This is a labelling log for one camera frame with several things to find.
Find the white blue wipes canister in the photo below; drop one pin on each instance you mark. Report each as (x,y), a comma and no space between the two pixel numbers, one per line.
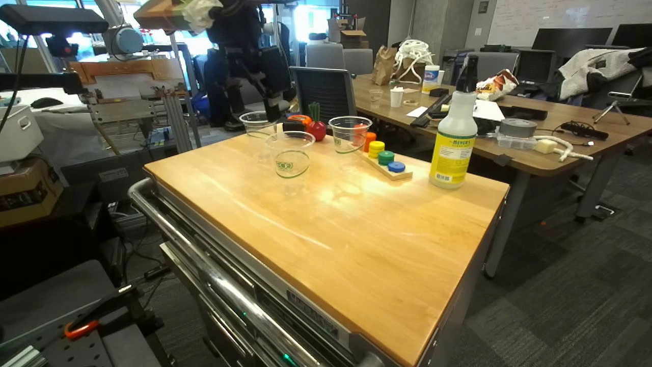
(431,78)

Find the yellow toy peg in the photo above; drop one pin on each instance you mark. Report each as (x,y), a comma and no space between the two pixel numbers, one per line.
(376,147)

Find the dark office chair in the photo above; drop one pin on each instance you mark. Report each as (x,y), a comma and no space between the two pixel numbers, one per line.
(323,93)

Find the wooden peg toy base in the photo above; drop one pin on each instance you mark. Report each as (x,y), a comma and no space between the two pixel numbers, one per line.
(401,173)

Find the steel workbench cabinet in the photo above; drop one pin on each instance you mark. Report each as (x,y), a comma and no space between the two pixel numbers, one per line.
(231,299)

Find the metal equipment stand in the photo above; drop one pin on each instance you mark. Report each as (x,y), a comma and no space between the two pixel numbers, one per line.
(135,88)

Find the white cloth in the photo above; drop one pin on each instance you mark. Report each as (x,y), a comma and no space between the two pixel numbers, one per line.
(597,68)

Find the flat black remote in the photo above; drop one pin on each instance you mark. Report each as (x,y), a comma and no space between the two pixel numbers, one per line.
(583,132)

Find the black overhead panel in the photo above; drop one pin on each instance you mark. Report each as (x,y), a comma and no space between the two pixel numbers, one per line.
(52,19)

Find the orange toy peg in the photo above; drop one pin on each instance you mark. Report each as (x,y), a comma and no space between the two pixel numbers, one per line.
(369,139)

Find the spray bottle yellow label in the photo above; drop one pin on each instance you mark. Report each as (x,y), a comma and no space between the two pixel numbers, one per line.
(451,153)

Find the white appliance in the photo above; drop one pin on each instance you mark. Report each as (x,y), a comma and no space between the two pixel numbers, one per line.
(16,134)

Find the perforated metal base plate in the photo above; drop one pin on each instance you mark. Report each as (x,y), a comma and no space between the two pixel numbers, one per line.
(67,338)

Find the white paper cup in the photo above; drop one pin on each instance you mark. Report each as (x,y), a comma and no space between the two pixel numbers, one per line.
(396,97)

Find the red cherry toy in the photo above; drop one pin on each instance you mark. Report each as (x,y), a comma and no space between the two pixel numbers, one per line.
(317,132)

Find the grey office chair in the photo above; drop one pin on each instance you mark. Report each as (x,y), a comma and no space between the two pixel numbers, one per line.
(356,62)
(325,53)

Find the brown office desk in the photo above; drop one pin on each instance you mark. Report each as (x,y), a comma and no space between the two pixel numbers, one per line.
(627,134)

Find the white paper sheets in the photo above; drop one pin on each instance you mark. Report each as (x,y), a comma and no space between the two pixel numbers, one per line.
(488,108)

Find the orange black tape measure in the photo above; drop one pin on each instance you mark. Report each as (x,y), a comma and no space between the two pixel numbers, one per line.
(295,122)

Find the orange clamp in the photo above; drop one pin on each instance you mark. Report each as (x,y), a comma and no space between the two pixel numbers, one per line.
(82,331)

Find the brown paper bag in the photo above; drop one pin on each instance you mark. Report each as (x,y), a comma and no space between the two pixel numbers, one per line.
(383,66)

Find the long black bar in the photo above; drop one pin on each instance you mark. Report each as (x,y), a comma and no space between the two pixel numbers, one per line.
(431,108)

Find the white plastic bag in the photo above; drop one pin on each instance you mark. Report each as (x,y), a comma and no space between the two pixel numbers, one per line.
(411,57)

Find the cardboard box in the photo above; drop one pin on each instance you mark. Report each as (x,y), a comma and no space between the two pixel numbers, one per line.
(27,191)

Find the red toy peg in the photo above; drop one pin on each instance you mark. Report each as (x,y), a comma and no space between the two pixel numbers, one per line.
(356,135)

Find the green toy peg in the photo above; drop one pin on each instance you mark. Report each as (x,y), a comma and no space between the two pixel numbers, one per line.
(386,158)

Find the black monitor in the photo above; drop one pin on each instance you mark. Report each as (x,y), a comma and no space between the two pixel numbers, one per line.
(571,39)
(632,33)
(536,66)

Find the clear plastic cup green stripe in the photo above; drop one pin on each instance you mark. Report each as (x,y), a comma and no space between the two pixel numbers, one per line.
(293,163)
(262,134)
(345,139)

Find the blue toy peg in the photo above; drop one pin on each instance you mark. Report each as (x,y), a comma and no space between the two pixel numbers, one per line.
(396,165)

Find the colourful snack bag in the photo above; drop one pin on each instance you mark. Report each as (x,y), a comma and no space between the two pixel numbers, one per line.
(499,84)

